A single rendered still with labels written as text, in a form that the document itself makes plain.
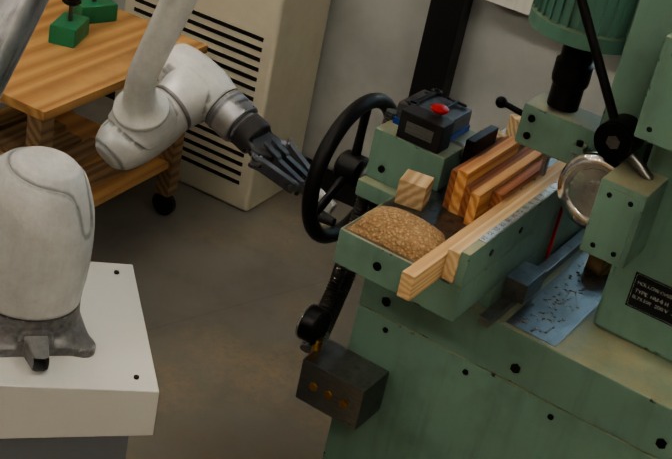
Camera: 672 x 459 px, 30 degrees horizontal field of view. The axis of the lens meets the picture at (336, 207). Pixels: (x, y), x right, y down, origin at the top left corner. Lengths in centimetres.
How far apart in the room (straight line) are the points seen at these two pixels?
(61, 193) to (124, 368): 29
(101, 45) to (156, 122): 102
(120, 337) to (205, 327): 125
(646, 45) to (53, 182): 86
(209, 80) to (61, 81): 76
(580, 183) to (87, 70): 159
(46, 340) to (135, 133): 59
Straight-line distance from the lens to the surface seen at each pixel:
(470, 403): 202
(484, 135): 203
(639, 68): 187
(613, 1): 187
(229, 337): 315
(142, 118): 229
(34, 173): 175
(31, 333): 184
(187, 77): 238
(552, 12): 190
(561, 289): 206
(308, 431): 291
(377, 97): 219
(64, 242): 177
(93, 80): 310
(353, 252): 186
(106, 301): 200
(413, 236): 183
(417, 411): 208
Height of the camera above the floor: 181
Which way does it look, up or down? 28 degrees down
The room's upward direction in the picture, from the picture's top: 12 degrees clockwise
